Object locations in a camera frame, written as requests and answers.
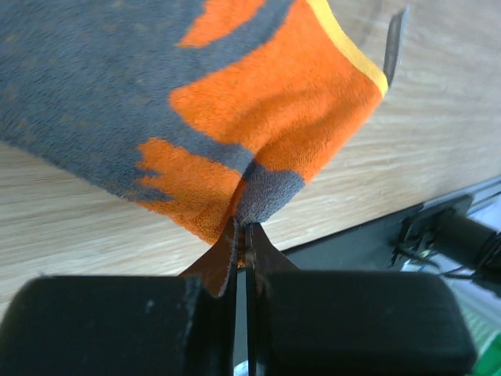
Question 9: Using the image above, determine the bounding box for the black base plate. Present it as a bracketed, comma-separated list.
[279, 175, 501, 275]

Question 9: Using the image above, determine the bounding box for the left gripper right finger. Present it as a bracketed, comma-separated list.
[244, 223, 299, 375]

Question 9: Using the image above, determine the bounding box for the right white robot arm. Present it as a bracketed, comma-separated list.
[395, 209, 500, 285]

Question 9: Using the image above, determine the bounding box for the grey orange towel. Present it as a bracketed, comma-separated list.
[1, 1, 405, 243]

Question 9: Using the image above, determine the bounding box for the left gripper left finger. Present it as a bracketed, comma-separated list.
[180, 218, 240, 375]

